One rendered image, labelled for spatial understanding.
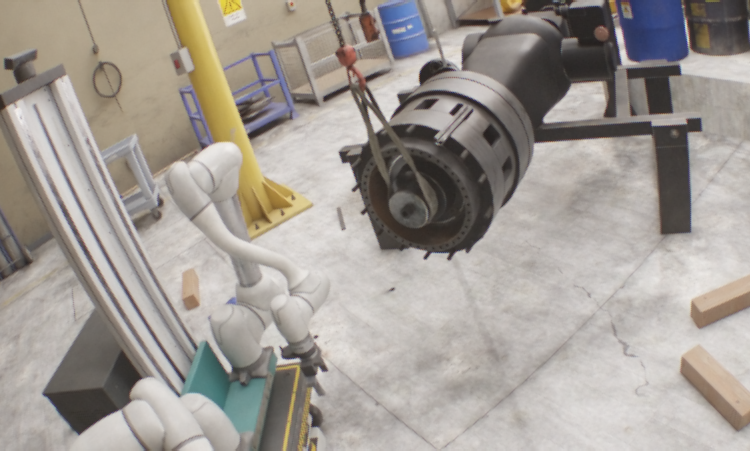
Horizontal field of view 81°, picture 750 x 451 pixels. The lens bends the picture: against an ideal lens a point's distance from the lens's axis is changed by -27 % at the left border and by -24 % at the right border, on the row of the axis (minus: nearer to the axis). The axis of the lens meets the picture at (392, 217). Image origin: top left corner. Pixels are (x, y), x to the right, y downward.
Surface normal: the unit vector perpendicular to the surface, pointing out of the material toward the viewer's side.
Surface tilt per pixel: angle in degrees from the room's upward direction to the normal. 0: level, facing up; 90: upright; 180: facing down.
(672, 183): 90
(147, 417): 37
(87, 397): 90
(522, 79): 90
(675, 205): 90
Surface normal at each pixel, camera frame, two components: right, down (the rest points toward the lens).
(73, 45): 0.56, 0.23
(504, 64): -0.46, -0.50
